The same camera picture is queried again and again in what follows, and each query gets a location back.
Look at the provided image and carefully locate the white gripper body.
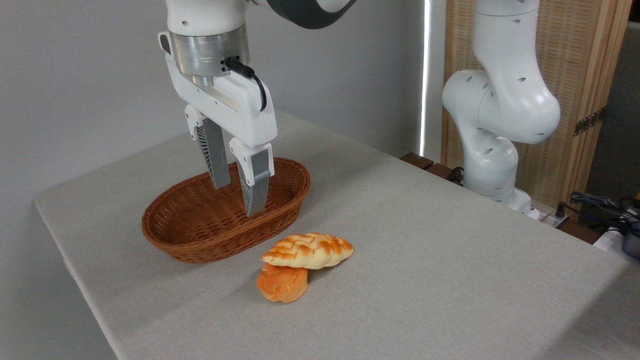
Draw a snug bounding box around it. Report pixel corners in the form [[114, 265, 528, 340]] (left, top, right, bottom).
[[158, 31, 278, 149]]

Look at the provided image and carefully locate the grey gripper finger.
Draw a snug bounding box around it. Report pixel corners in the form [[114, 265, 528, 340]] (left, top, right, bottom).
[[229, 137, 275, 218], [184, 104, 231, 190]]

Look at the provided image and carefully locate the golden braided bread loaf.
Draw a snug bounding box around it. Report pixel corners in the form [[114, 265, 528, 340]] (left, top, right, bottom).
[[260, 232, 355, 270]]

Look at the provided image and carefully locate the brown wicker oval basket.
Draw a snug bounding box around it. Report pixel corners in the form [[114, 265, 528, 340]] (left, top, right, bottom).
[[141, 156, 312, 264]]

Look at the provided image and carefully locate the round orange bread bun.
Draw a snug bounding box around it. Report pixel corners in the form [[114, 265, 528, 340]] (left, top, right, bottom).
[[256, 263, 309, 304]]

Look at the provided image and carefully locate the dark brown wooden stand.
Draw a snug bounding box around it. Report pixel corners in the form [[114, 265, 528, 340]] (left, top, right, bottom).
[[400, 152, 607, 246]]

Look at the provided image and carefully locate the grey tablecloth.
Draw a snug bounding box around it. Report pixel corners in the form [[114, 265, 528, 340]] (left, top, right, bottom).
[[34, 106, 640, 360]]

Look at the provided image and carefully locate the white power strip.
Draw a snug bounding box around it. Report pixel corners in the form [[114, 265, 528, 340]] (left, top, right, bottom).
[[529, 207, 571, 229]]

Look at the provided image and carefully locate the black metal screen hinge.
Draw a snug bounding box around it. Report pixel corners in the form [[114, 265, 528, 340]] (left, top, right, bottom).
[[574, 107, 606, 137]]

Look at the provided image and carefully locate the dark grey device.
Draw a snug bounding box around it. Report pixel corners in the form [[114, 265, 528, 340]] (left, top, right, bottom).
[[621, 222, 640, 260]]

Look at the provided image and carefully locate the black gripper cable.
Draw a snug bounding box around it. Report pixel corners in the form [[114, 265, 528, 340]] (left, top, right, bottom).
[[224, 56, 268, 112]]

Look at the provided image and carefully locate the blue black cable bundle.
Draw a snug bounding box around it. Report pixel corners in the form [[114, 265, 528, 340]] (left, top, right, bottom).
[[561, 191, 640, 237]]

